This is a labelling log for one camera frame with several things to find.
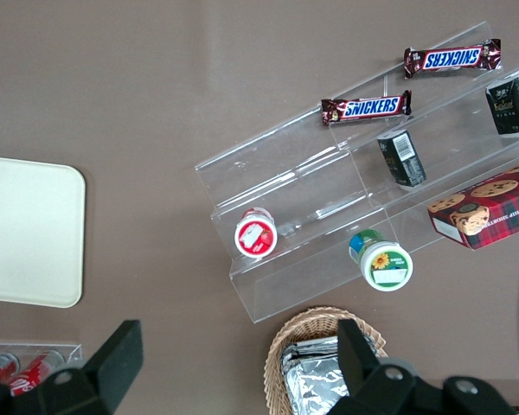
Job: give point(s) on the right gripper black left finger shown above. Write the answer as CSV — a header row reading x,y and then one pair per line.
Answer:
x,y
112,363

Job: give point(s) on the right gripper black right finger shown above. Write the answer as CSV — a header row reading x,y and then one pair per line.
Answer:
x,y
363,380

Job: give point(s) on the oval wicker basket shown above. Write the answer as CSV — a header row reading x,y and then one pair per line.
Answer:
x,y
281,341

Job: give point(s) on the cream plastic tray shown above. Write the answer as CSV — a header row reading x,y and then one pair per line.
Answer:
x,y
30,233

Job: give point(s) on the clear acrylic bottle rack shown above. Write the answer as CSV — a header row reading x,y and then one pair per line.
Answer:
x,y
69,352

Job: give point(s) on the foil wrapped pack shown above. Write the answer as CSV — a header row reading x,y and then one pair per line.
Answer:
x,y
311,350
311,389

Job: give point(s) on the green sunflower lid cup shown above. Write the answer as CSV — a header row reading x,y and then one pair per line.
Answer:
x,y
385,263

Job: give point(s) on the red lid yogurt cup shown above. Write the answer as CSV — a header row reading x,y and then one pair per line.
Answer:
x,y
256,235

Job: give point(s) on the clear acrylic stepped shelf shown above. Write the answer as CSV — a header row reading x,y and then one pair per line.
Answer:
x,y
311,181

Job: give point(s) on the red tartan cookie box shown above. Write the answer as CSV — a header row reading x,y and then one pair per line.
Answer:
x,y
484,212

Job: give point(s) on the small black tea box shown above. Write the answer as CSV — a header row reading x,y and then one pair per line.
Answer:
x,y
512,104
401,157

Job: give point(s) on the Snickers chocolate bar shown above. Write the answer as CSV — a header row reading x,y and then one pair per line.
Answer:
x,y
452,58
365,108

